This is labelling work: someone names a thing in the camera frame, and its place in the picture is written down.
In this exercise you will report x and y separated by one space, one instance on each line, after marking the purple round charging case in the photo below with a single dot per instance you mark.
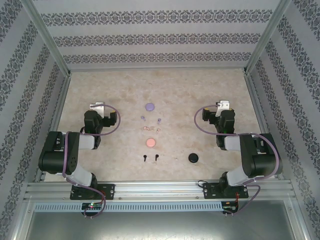
150 106

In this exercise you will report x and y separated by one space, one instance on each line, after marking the black round charging case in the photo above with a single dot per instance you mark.
193 158

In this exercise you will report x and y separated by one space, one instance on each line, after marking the pink round charging case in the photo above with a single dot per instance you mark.
151 143

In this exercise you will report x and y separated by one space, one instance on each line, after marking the black earbud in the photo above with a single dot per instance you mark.
156 156
144 157

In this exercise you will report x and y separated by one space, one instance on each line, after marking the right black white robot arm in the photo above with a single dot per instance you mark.
262 160

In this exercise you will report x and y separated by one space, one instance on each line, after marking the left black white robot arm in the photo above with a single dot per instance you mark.
55 150

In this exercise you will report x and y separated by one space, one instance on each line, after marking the left small circuit board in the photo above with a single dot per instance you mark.
92 205

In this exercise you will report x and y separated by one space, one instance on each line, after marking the small circuit board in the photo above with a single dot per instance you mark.
92 205
230 207

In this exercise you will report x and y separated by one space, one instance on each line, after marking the right small circuit board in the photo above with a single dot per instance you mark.
230 207

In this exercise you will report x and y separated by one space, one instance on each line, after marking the grey metal panel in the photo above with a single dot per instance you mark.
160 227

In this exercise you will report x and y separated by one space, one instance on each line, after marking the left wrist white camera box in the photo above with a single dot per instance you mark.
100 108

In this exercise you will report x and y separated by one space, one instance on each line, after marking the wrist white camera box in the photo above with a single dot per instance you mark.
100 108
223 104

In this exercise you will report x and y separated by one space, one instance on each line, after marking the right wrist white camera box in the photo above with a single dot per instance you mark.
223 104

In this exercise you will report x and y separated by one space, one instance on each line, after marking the aluminium table side rail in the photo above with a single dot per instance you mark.
61 100
255 100

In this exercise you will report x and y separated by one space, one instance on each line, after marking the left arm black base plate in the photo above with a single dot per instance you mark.
107 191

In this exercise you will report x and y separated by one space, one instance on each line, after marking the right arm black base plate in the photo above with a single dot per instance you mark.
210 191

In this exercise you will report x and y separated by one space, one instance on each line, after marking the aluminium mounting rail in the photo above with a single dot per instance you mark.
160 190

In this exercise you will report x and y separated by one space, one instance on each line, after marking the aluminium frame post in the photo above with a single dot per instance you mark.
44 32
268 32

